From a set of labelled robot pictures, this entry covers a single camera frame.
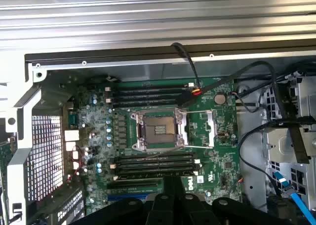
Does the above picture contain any metal locking lever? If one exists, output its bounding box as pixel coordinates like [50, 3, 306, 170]
[144, 145, 186, 160]

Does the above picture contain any black wire with plug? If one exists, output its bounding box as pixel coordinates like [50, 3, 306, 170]
[181, 60, 289, 121]

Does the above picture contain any perforated metal slot cover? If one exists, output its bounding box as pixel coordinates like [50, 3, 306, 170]
[50, 185, 86, 225]

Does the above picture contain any blue expansion slot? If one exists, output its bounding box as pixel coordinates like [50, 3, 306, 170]
[107, 193, 149, 203]

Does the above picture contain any black data wire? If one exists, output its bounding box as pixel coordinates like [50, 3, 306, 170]
[238, 120, 283, 198]

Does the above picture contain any metal socket cover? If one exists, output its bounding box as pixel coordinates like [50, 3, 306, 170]
[184, 108, 219, 150]

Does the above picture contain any blue data wire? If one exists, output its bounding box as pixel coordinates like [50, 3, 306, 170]
[271, 171, 316, 225]

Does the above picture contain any grey metal PC case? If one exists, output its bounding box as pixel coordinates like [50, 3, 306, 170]
[0, 45, 316, 225]

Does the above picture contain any green motherboard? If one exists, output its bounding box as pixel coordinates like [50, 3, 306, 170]
[63, 77, 245, 217]

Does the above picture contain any CPU socket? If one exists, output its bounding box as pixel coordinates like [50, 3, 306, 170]
[130, 108, 190, 152]

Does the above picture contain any silver disk bay bracket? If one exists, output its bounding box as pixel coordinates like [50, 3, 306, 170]
[266, 126, 309, 161]

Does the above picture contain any round coin cell battery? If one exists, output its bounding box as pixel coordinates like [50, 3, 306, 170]
[213, 93, 227, 106]

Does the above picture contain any black strap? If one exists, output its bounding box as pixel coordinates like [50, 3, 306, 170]
[271, 116, 311, 164]

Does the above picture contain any red black twisted wire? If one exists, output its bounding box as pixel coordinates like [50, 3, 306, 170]
[66, 145, 86, 185]

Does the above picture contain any black RAM slot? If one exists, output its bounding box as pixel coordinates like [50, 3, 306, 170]
[114, 152, 198, 160]
[105, 91, 192, 98]
[112, 102, 183, 109]
[105, 97, 186, 104]
[110, 159, 201, 167]
[114, 165, 201, 173]
[105, 85, 196, 92]

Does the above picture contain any thin black wire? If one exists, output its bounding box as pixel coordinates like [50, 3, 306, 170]
[170, 41, 200, 89]

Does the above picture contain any metal disk bay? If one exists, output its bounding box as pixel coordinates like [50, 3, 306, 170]
[261, 71, 316, 211]

